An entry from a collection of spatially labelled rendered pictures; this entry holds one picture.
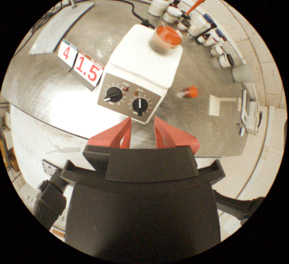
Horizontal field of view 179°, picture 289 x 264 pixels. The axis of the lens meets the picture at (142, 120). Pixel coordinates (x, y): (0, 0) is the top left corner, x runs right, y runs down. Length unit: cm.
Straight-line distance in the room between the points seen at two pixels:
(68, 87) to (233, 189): 170
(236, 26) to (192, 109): 56
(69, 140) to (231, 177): 159
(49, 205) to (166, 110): 40
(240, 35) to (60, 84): 83
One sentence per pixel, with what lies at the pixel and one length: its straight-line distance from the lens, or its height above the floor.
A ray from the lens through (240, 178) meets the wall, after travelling 149.
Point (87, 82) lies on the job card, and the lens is 25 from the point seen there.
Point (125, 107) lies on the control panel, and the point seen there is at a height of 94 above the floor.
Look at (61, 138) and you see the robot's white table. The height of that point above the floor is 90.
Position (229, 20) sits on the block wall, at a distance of 65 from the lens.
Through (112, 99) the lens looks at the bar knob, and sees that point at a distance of 17.
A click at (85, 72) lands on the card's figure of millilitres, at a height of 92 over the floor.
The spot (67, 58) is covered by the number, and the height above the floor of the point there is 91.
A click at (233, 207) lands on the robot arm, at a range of 41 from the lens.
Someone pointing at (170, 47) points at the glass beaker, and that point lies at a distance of 16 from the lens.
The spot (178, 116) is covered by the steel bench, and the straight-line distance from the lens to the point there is 29.
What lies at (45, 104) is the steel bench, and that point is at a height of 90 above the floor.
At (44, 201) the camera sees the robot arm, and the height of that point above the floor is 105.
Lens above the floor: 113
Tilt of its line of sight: 74 degrees down
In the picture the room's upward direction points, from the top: 121 degrees clockwise
